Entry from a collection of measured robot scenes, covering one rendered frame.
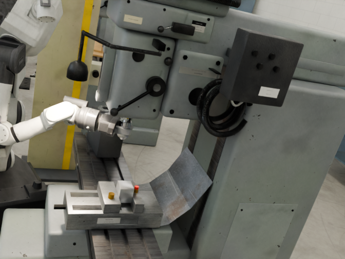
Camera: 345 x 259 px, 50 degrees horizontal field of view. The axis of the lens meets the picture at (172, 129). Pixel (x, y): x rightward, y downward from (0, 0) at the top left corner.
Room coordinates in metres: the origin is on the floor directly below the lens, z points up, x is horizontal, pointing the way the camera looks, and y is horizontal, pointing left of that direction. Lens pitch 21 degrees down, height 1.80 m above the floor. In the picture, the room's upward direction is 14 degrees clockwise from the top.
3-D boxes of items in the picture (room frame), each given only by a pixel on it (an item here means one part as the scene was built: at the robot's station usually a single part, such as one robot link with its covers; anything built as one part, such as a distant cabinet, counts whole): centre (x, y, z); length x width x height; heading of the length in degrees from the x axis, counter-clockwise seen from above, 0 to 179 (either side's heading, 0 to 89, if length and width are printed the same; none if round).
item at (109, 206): (1.17, 0.17, 1.03); 0.15 x 0.06 x 0.04; 24
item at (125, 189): (1.19, 0.12, 1.05); 0.06 x 0.05 x 0.06; 24
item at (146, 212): (1.18, 0.15, 0.99); 0.35 x 0.15 x 0.11; 114
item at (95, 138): (1.73, 0.33, 1.04); 0.22 x 0.12 x 0.20; 30
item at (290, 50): (1.16, -0.22, 1.62); 0.20 x 0.09 x 0.21; 113
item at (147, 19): (1.36, 0.15, 1.68); 0.34 x 0.24 x 0.10; 113
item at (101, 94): (1.31, 0.29, 1.45); 0.04 x 0.04 x 0.21; 23
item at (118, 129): (1.32, 0.19, 1.23); 0.06 x 0.02 x 0.03; 90
